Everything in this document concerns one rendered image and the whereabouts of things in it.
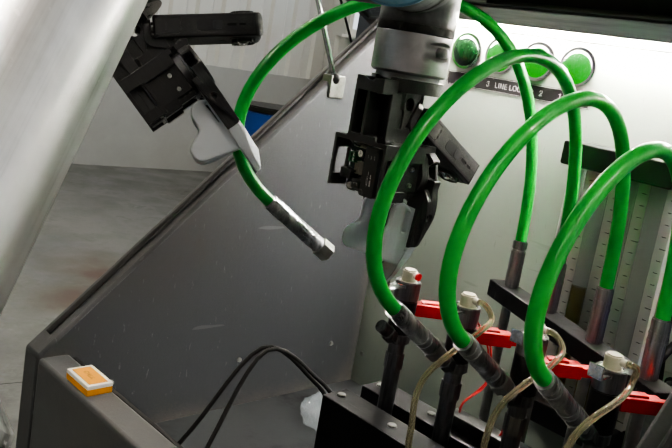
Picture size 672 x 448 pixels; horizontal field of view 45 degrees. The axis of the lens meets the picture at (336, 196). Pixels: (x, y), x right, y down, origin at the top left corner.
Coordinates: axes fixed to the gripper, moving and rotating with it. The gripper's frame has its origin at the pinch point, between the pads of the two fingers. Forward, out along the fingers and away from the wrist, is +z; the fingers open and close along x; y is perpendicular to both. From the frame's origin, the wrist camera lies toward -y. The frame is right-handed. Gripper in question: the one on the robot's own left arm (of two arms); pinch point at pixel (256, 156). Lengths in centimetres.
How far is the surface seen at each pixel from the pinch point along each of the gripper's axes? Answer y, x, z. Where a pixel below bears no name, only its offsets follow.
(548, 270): -9.6, 30.3, 19.6
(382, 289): -0.7, 16.2, 16.2
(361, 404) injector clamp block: 6.4, -1.9, 28.6
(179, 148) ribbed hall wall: -7, -683, -64
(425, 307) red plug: -5.2, 1.1, 23.7
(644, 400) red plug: -13.2, 20.0, 37.2
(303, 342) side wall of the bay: 7.4, -37.7, 26.2
